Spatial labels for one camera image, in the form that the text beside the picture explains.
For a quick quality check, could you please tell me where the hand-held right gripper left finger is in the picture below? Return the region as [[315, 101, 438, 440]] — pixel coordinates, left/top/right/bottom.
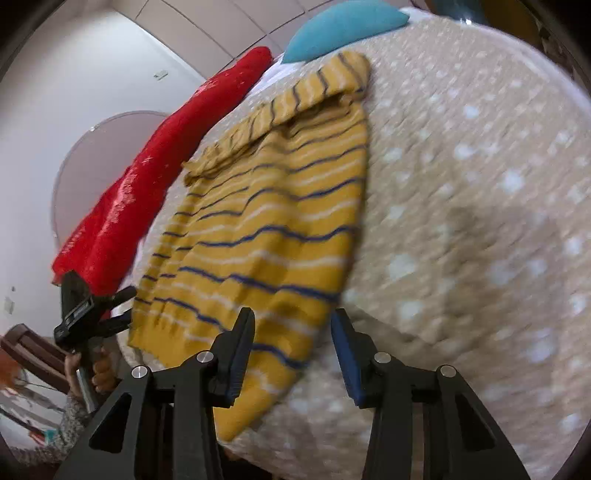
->
[[54, 307, 256, 480]]

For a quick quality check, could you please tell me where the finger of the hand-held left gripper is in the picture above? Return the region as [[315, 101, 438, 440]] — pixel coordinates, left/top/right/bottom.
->
[[99, 308, 134, 340], [95, 285, 138, 311]]

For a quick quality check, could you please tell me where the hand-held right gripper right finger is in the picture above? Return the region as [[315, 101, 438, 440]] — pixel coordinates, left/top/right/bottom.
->
[[331, 308, 532, 480]]

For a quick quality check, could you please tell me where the yellow striped knit sweater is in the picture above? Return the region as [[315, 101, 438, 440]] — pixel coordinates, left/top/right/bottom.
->
[[128, 51, 372, 441]]

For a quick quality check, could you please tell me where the person's left forearm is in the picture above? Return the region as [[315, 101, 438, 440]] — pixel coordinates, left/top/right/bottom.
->
[[7, 392, 93, 464]]

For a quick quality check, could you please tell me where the person's left hand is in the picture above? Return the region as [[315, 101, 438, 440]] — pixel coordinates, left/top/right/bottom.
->
[[64, 345, 116, 395]]

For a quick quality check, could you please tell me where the brown wooden chair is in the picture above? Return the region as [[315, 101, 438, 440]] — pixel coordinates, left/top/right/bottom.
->
[[0, 323, 75, 395]]

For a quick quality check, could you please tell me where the red knit blanket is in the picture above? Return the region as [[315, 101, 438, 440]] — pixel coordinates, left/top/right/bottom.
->
[[51, 46, 273, 296]]

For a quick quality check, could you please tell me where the beige dotted blanket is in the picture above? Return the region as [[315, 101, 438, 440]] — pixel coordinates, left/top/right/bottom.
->
[[115, 7, 591, 480]]

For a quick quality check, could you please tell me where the teal pillow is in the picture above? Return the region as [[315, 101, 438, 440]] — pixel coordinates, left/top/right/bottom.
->
[[281, 0, 411, 64]]

